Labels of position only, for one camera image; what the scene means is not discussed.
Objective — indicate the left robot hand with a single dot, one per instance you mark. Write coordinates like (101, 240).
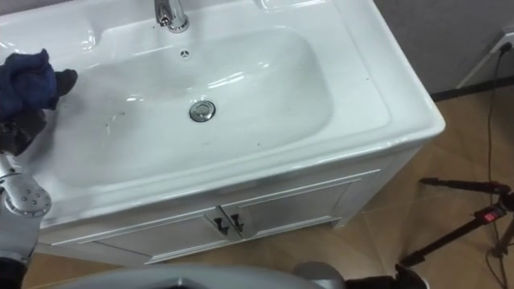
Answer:
(24, 130)

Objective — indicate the dark blue cloth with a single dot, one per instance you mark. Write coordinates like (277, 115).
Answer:
(26, 82)

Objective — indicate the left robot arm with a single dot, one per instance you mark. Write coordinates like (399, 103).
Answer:
(24, 200)

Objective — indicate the round metal drain plug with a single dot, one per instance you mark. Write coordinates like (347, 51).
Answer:
(202, 111)

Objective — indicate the chrome faucet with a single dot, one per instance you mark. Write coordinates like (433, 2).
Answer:
(172, 18)

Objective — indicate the robot body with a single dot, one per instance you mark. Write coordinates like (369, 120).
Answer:
(180, 277)

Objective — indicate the white washbasin cabinet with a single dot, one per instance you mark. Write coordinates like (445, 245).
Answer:
(281, 60)

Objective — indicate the white socket box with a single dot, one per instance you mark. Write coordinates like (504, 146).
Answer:
(488, 56)

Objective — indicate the black camera tripod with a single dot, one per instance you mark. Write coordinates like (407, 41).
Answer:
(462, 230)

